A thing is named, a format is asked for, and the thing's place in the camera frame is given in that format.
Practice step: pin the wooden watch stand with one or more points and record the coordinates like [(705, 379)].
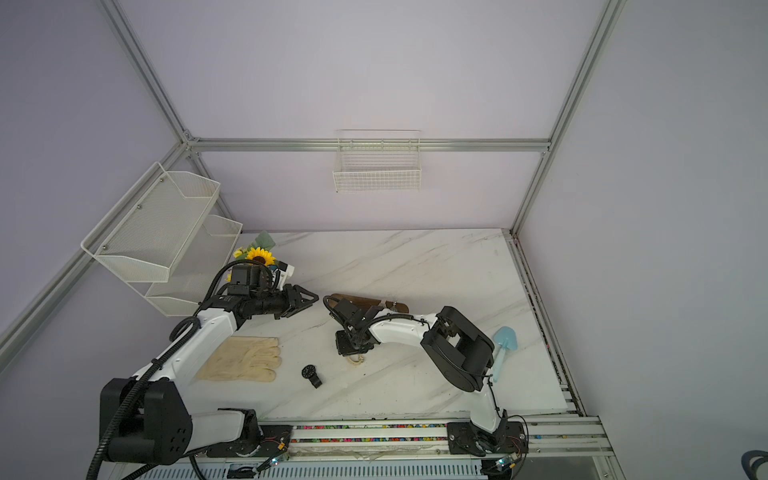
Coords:
[(366, 303)]

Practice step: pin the upper white mesh shelf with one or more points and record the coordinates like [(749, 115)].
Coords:
[(143, 238)]

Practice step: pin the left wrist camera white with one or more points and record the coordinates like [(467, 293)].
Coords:
[(282, 272)]

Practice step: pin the black chair part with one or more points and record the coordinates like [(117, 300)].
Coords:
[(751, 461)]

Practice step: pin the white perforated cable tray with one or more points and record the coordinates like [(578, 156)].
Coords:
[(397, 469)]

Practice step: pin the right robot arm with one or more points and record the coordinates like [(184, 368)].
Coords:
[(461, 352)]

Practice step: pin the black wrist watch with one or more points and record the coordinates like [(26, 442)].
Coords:
[(309, 372)]

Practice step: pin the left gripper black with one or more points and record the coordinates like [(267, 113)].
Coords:
[(290, 299)]

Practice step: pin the white mesh shelf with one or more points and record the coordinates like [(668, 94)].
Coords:
[(210, 249), (143, 238)]

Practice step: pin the lower white mesh shelf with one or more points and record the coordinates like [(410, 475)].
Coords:
[(210, 249)]

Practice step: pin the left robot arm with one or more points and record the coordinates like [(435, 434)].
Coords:
[(144, 419)]

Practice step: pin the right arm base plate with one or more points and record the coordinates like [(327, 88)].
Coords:
[(466, 438)]

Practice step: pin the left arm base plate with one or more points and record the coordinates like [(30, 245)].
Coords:
[(269, 441)]

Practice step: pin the yellow sunflower bouquet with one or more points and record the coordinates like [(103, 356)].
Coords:
[(258, 250)]

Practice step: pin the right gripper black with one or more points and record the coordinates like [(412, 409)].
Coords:
[(345, 348)]

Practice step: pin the white wire wall basket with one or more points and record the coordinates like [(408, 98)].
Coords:
[(370, 160)]

